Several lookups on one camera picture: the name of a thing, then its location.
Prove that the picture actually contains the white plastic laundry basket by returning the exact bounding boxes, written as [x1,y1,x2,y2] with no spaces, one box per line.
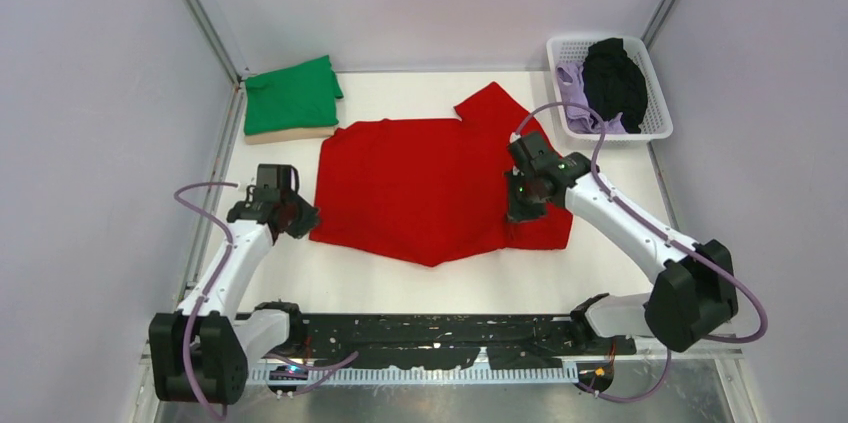
[546,33,673,146]

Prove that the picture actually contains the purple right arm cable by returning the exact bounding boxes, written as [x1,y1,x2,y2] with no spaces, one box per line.
[515,101,771,406]

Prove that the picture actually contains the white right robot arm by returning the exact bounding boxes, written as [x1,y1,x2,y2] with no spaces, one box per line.
[505,132,738,354]

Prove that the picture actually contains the black t-shirt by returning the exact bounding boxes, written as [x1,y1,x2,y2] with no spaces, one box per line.
[583,38,648,134]

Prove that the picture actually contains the folded green t-shirt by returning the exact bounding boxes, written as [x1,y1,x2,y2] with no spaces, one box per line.
[244,55,344,136]

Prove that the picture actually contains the red t-shirt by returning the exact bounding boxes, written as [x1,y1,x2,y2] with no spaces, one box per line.
[309,82,573,267]

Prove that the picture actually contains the lilac t-shirt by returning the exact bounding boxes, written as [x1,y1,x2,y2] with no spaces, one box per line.
[555,62,627,134]

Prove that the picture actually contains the folded beige t-shirt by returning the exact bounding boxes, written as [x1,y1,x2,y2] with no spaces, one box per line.
[244,126,337,145]

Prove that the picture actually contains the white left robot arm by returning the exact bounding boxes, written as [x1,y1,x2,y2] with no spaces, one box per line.
[148,164,319,407]

